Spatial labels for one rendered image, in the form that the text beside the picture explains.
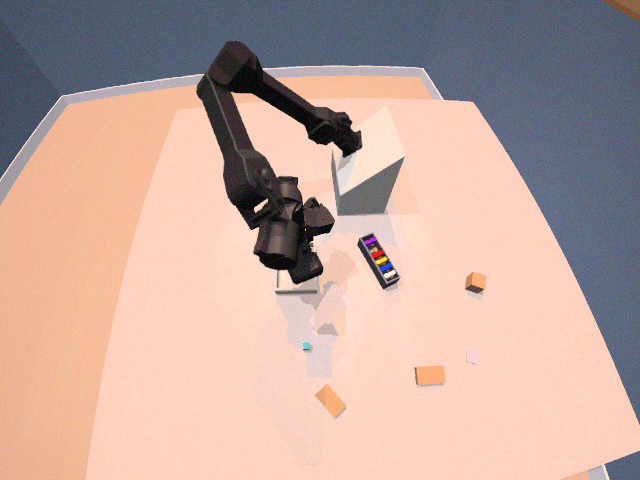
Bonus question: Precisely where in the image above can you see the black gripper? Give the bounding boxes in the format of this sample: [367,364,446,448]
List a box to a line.
[288,218,324,285]

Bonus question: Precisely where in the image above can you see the small orange cube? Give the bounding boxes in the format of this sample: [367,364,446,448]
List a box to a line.
[464,272,486,294]

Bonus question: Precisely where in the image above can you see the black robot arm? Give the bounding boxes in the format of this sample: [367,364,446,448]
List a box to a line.
[196,40,363,271]

